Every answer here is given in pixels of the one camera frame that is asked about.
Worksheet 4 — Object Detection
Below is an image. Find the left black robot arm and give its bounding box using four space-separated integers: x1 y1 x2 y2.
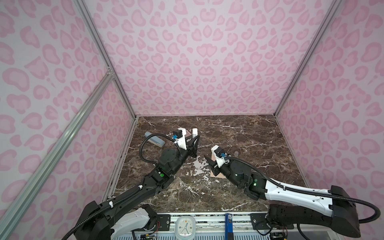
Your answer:
63 135 200 240

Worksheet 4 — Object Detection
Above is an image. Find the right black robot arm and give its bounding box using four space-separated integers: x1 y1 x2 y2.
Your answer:
205 155 381 238

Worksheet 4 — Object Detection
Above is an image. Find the white glue stick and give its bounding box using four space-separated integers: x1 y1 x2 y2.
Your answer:
192 128 198 138

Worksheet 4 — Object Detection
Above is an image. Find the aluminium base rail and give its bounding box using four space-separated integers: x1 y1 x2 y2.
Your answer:
111 212 343 240

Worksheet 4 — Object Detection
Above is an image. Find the peach paper envelope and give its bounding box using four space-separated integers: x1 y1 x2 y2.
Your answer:
210 164 226 179

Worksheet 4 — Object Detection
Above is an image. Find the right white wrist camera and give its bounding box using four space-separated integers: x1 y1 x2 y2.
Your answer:
211 145 230 168

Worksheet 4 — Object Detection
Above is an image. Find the white analog clock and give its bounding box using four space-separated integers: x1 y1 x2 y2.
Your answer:
175 216 197 240

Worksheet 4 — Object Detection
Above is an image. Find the grey blue stapler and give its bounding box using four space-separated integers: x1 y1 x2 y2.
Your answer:
146 136 165 148

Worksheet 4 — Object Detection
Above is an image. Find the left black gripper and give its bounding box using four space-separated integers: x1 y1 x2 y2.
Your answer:
170 133 199 176

